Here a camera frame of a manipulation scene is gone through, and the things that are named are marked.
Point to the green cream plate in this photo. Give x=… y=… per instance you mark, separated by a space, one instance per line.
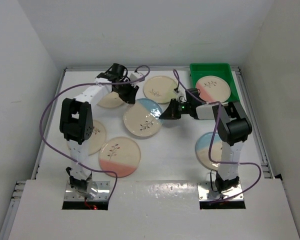
x=110 y=101
x=160 y=89

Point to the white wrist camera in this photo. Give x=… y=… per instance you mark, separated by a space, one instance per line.
x=179 y=95
x=136 y=77

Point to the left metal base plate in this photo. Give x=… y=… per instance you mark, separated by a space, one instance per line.
x=97 y=191

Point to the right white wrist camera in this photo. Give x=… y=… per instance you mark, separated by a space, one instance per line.
x=179 y=95

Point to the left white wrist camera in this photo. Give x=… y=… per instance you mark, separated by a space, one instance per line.
x=136 y=77

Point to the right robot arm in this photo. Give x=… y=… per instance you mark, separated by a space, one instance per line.
x=232 y=126

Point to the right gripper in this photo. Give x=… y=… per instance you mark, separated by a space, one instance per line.
x=171 y=112

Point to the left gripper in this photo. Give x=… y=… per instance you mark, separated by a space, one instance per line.
x=129 y=97

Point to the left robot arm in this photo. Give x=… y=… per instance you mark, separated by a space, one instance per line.
x=76 y=119

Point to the metal base plate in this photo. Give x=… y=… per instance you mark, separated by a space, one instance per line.
x=97 y=191
x=206 y=193

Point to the yellow cream plate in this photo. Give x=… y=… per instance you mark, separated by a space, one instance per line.
x=95 y=141

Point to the pink cream plate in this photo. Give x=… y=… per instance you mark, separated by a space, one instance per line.
x=213 y=89
x=121 y=155

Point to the green plastic bin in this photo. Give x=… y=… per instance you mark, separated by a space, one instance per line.
x=221 y=70

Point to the blue cream plate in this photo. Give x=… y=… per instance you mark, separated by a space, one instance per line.
x=202 y=150
x=142 y=118

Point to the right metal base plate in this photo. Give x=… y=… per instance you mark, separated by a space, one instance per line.
x=206 y=193

